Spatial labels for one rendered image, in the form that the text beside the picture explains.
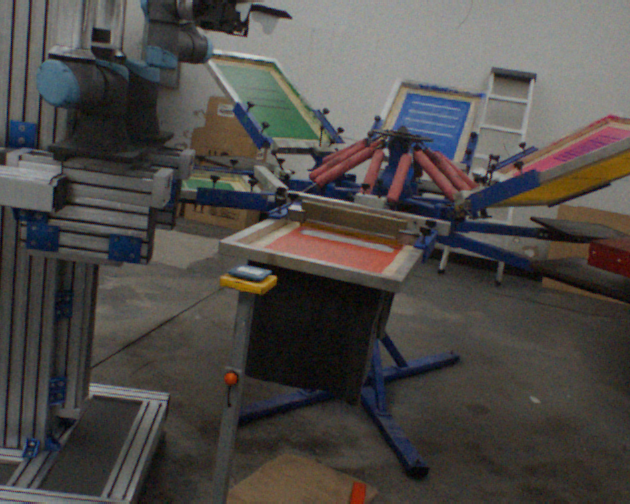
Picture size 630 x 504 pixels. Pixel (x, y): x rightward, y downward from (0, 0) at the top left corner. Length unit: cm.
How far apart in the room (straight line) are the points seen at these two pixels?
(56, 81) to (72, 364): 98
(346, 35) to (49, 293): 507
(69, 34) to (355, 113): 522
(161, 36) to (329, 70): 531
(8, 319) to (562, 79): 534
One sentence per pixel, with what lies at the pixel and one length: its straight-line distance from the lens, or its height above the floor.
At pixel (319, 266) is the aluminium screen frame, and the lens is 231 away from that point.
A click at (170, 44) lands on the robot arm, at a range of 189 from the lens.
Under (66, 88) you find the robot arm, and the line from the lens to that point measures 201.
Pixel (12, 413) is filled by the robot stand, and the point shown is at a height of 35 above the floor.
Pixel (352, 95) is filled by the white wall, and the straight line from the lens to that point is 708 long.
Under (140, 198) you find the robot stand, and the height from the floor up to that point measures 114.
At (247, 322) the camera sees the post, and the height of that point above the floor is 82.
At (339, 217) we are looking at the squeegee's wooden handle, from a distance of 287.
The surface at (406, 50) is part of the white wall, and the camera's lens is 700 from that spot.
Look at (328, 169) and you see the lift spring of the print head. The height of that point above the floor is 110.
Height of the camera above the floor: 157
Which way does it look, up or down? 14 degrees down
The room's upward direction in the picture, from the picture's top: 9 degrees clockwise
